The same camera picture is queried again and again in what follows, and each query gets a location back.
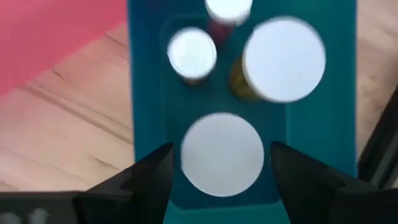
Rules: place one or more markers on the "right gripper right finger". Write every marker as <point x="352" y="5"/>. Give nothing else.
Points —
<point x="317" y="199"/>

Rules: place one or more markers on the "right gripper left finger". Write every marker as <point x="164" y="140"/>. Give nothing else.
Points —
<point x="146" y="193"/>

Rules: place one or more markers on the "large white-capped medicine bottle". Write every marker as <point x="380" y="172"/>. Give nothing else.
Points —
<point x="222" y="154"/>
<point x="284" y="59"/>

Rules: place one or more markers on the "small white-capped medicine bottle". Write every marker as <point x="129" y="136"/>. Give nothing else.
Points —
<point x="191" y="53"/>
<point x="228" y="11"/>

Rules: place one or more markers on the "blue plastic bin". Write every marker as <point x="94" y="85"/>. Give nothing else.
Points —
<point x="317" y="130"/>

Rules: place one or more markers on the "pink plastic bin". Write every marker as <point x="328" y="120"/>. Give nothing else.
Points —
<point x="46" y="37"/>

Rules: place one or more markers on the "black metal table frame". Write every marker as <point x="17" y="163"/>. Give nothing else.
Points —
<point x="381" y="155"/>

